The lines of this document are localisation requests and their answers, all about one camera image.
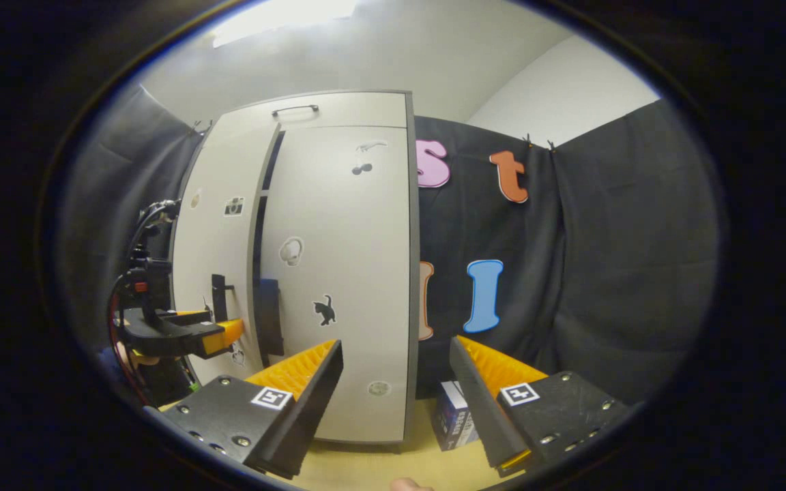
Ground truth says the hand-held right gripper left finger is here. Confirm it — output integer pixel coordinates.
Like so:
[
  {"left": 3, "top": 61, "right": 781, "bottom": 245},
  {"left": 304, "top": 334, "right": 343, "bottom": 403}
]
[{"left": 144, "top": 340, "right": 344, "bottom": 479}]

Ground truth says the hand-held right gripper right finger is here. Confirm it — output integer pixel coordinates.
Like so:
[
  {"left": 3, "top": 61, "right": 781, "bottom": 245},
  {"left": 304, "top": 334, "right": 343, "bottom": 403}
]
[{"left": 449, "top": 336, "right": 632, "bottom": 478}]

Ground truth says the white cabinet door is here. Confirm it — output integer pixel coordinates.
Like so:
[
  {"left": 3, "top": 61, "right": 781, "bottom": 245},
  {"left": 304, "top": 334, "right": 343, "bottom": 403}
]
[
  {"left": 248, "top": 125, "right": 413, "bottom": 444},
  {"left": 171, "top": 123, "right": 283, "bottom": 384}
]

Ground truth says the white cabinet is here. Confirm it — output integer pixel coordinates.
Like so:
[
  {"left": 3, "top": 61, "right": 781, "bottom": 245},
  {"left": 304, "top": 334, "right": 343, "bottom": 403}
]
[{"left": 168, "top": 89, "right": 422, "bottom": 452}]

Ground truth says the white cabinet drawer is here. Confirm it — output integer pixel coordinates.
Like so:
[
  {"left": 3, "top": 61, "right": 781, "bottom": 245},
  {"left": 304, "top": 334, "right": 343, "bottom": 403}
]
[{"left": 212, "top": 92, "right": 409, "bottom": 134}]

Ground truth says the blue cardboard box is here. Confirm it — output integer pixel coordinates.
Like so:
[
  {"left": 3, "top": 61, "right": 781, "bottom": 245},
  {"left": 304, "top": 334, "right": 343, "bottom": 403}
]
[{"left": 434, "top": 381, "right": 481, "bottom": 452}]

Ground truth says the black backdrop cloth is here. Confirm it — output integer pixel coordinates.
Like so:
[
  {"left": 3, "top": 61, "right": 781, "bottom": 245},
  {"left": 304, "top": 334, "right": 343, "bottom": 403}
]
[{"left": 59, "top": 85, "right": 721, "bottom": 403}]

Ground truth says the black door handle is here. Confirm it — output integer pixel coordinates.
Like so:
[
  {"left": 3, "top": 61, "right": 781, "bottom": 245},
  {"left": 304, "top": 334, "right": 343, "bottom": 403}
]
[
  {"left": 257, "top": 278, "right": 286, "bottom": 357},
  {"left": 211, "top": 274, "right": 235, "bottom": 325}
]

